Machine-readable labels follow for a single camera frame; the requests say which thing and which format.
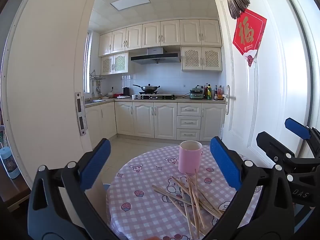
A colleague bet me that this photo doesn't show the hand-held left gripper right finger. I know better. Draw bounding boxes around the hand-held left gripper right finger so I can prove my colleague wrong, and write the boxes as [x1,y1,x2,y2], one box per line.
[200,136,296,240]

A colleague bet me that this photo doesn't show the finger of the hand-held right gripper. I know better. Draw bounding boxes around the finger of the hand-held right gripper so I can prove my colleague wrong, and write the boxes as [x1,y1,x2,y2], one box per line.
[285,117,320,157]
[256,131,320,175]

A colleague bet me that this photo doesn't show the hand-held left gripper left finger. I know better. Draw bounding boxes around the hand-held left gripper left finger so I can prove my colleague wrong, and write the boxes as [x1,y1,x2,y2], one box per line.
[27,138,118,240]

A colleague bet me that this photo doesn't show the pink cup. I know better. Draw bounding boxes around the pink cup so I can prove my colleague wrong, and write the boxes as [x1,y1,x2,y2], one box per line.
[178,140,202,175]

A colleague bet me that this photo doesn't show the pile of wooden chopsticks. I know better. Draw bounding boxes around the pile of wooden chopsticks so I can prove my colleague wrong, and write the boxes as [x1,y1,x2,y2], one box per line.
[152,169,224,239]

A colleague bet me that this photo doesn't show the white panelled door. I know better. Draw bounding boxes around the white panelled door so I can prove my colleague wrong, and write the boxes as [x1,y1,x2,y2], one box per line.
[214,0,313,160]

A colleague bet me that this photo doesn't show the metal strike plate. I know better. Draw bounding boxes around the metal strike plate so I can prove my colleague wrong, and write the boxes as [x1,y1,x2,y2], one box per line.
[75,92,88,137]

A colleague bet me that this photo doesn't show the pink checked tablecloth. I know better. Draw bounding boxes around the pink checked tablecloth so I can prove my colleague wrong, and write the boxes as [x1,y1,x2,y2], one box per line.
[106,145,263,240]

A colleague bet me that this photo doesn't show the cream lower kitchen cabinets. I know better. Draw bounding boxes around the cream lower kitchen cabinets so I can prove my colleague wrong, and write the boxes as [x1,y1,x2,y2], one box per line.
[85,100,226,150]

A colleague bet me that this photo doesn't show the green countertop appliance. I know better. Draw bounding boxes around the green countertop appliance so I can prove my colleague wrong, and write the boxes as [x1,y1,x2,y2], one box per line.
[189,85,204,100]

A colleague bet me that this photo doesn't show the hanging utensil rack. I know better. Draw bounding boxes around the hanging utensil rack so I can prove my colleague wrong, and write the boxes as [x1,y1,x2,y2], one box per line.
[89,70,106,97]

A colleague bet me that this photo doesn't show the light blue water bottle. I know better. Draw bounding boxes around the light blue water bottle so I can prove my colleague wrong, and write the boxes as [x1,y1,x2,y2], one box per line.
[0,146,20,179]

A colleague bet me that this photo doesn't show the brown wooden cabinet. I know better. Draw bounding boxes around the brown wooden cabinet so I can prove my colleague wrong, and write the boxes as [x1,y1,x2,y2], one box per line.
[0,165,31,212]

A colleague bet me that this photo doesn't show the gas stove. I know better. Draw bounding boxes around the gas stove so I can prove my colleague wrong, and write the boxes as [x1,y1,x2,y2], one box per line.
[134,92,177,100]

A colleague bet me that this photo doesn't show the black wok with lid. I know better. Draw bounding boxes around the black wok with lid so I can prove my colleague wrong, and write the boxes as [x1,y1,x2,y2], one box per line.
[132,83,161,92]

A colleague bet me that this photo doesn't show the white door jamb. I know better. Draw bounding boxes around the white door jamb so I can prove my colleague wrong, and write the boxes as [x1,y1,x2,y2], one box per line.
[0,0,118,198]

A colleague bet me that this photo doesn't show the kitchen window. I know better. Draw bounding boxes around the kitchen window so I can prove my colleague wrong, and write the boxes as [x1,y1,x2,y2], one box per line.
[84,32,90,93]

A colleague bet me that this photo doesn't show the red diamond door poster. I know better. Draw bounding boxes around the red diamond door poster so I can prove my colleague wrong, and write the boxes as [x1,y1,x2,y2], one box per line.
[232,8,267,67]

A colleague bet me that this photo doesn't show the range hood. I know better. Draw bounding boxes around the range hood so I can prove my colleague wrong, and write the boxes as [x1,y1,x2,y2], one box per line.
[130,47,181,65]

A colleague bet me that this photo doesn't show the ceiling light panel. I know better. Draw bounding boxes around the ceiling light panel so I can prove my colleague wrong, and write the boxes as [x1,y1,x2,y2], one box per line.
[110,0,151,12]

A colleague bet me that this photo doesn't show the silver door handle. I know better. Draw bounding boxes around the silver door handle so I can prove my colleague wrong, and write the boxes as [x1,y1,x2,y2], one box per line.
[222,85,237,115]

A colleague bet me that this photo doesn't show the cream upper wall cabinets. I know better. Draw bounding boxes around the cream upper wall cabinets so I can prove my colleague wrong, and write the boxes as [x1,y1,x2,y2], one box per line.
[98,19,223,75]

